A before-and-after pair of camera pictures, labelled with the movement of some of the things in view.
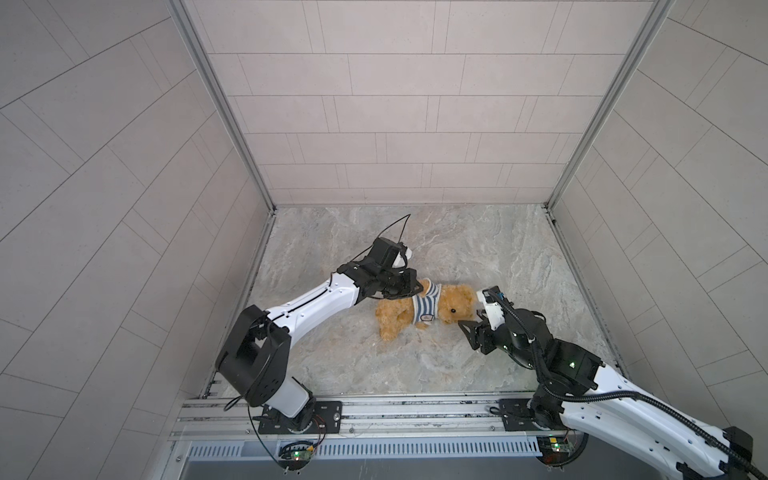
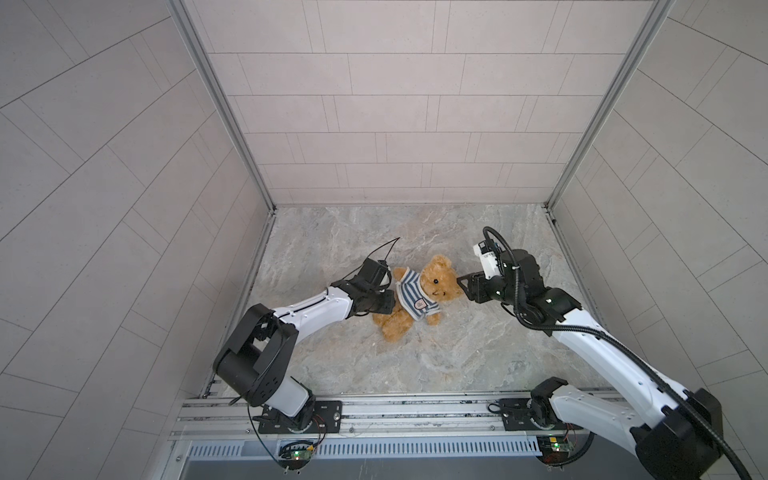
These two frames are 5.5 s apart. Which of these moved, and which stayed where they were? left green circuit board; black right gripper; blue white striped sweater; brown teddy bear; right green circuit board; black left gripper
Moved: blue white striped sweater; black left gripper; black right gripper; brown teddy bear
Stayed: right green circuit board; left green circuit board
